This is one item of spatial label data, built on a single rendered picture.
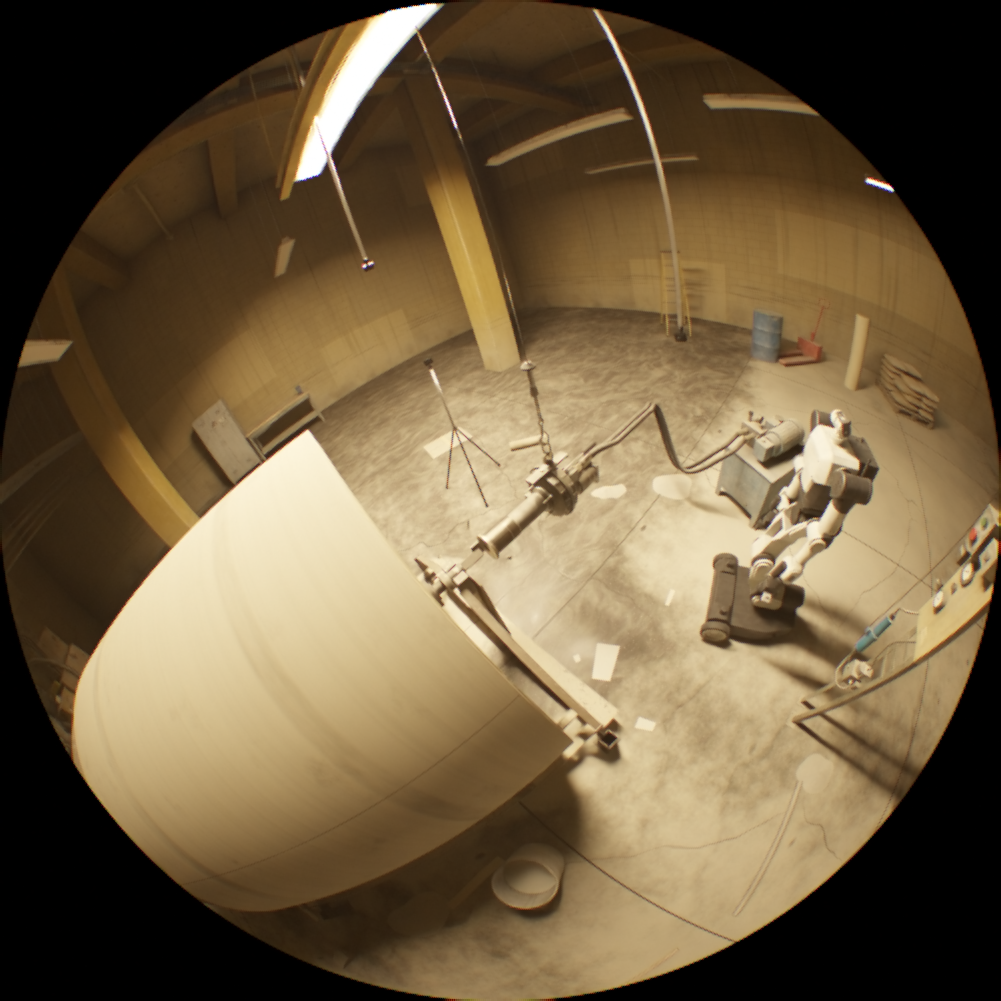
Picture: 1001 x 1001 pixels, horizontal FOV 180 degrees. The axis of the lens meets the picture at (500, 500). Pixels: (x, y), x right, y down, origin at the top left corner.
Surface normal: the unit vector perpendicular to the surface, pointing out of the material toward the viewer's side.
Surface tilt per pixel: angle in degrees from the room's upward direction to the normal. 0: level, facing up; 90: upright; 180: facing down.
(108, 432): 90
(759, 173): 90
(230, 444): 90
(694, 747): 0
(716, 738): 0
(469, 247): 90
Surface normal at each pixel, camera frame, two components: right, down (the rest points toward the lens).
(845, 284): -0.73, 0.59
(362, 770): 0.36, -0.11
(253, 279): 0.64, 0.39
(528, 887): -0.28, -0.43
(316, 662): 0.20, -0.31
